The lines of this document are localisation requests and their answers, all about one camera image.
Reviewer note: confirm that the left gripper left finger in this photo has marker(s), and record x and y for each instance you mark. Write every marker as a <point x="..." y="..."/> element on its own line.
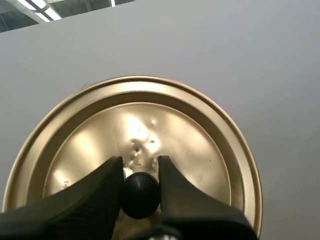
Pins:
<point x="75" y="212"/>

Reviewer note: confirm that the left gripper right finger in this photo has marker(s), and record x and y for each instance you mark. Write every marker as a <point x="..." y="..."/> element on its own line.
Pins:
<point x="190" y="212"/>

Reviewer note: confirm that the gold pot lid black knob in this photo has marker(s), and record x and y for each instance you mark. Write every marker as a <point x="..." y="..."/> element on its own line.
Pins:
<point x="150" y="117"/>

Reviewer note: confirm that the ceiling light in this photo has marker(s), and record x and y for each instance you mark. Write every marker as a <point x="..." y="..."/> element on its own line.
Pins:
<point x="48" y="11"/>

